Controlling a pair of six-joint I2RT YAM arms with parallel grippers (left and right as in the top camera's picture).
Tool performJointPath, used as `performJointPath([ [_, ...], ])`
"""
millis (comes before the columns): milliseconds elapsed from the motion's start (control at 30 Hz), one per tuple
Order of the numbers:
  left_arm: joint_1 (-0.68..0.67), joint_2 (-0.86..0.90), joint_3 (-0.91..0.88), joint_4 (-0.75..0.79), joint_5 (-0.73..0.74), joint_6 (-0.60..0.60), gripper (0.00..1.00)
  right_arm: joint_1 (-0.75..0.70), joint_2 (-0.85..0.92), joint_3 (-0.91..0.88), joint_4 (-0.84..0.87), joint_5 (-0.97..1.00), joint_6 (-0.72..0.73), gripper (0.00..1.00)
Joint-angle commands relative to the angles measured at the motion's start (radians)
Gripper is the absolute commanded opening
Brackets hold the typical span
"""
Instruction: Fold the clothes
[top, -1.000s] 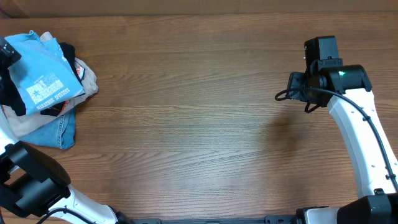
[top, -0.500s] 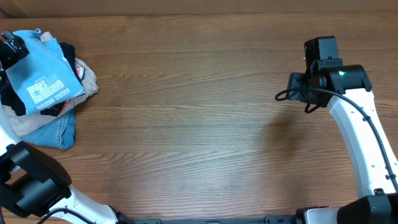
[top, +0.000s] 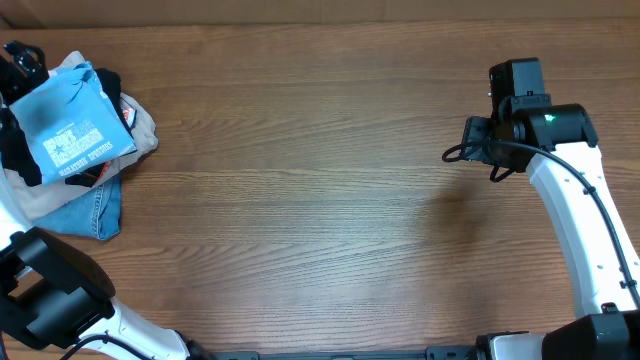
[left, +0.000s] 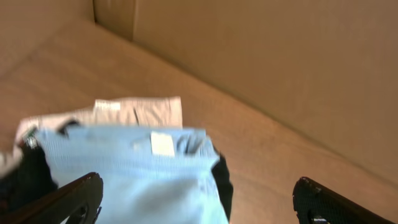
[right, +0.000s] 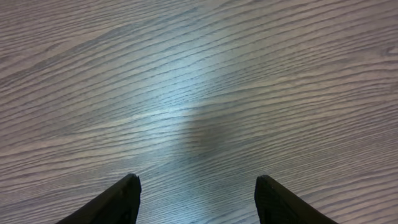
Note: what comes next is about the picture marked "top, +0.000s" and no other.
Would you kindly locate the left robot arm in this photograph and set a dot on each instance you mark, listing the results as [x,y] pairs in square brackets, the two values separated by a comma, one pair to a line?
[53,294]

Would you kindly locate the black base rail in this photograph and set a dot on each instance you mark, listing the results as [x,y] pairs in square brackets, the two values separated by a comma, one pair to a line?
[452,352]

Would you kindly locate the light blue printed t-shirt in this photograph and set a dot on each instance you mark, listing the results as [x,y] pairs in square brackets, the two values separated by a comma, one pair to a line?
[66,126]

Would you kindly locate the blue denim jeans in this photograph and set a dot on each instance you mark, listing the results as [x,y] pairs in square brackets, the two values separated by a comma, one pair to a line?
[96,214]

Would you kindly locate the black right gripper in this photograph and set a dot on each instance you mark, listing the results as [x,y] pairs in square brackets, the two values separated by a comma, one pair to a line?
[472,147]

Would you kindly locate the black folded garment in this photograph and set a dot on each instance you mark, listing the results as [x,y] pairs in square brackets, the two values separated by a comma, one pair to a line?
[15,154]

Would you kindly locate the beige folded garment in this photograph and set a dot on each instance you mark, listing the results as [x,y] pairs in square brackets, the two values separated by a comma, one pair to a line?
[41,200]

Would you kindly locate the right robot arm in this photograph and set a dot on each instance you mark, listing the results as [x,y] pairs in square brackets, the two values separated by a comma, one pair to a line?
[556,146]

